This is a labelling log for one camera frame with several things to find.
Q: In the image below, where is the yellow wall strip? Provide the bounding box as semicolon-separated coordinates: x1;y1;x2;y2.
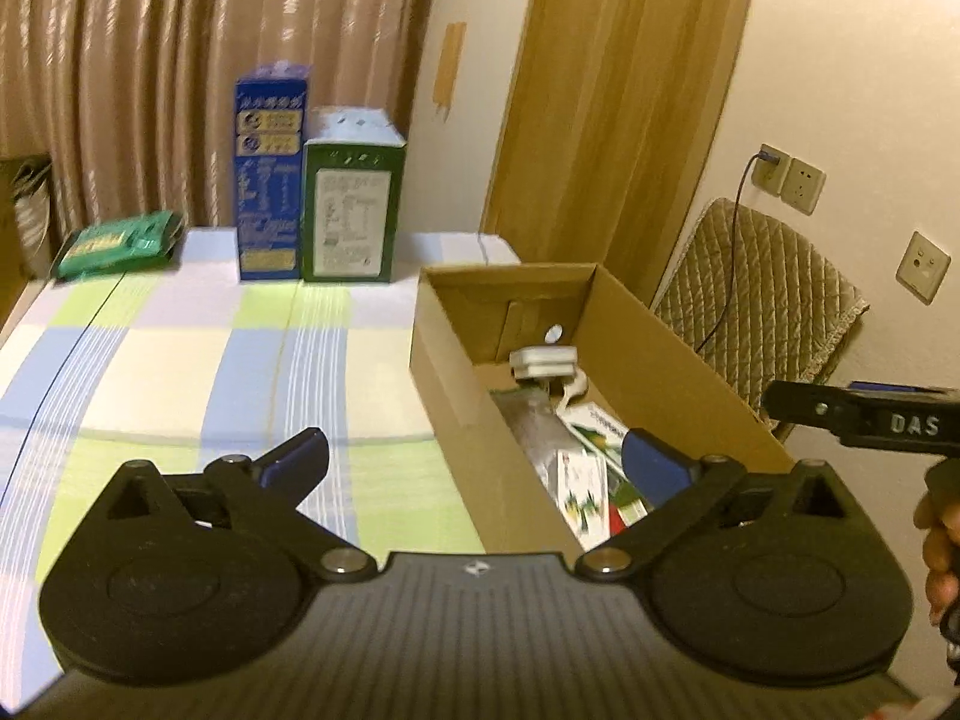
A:
434;22;468;123

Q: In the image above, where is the silver foil pouch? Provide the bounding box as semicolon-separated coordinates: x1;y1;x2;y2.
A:
490;388;595;512

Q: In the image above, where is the tall blue carton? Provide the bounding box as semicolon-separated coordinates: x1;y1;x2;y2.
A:
235;64;313;283

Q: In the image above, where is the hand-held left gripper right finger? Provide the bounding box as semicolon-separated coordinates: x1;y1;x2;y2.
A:
574;427;854;584

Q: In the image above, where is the cardboard box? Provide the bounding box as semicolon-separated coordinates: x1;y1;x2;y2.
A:
409;262;797;557

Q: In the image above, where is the brown curtain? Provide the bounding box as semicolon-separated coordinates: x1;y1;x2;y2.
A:
0;0;445;245

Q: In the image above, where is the round-port wall socket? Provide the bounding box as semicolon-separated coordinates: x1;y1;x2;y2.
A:
895;230;953;305

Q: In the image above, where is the black power cable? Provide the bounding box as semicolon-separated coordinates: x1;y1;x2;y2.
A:
693;152;775;355

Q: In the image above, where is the wall socket with plug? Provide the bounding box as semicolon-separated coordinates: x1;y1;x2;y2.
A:
753;143;789;197

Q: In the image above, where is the empty wall socket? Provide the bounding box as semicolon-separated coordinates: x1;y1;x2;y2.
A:
780;157;827;215

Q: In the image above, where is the quilted chair back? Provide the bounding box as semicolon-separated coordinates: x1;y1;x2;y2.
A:
650;197;872;445

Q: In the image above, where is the green carton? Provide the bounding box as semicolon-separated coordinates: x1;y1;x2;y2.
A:
300;106;408;285

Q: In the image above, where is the white bucket with papers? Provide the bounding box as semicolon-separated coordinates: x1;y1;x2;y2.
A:
9;156;55;275

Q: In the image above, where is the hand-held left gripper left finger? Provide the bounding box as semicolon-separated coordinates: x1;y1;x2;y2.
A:
101;427;377;583

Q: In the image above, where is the person's right hand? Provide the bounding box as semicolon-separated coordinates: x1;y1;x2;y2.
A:
913;493;960;627

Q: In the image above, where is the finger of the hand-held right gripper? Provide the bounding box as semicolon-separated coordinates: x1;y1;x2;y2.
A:
760;380;865;446

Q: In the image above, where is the wooden door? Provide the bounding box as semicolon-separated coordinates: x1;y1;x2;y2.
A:
480;0;763;293

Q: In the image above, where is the green flat packet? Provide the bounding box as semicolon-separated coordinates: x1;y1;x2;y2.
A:
49;213;184;283

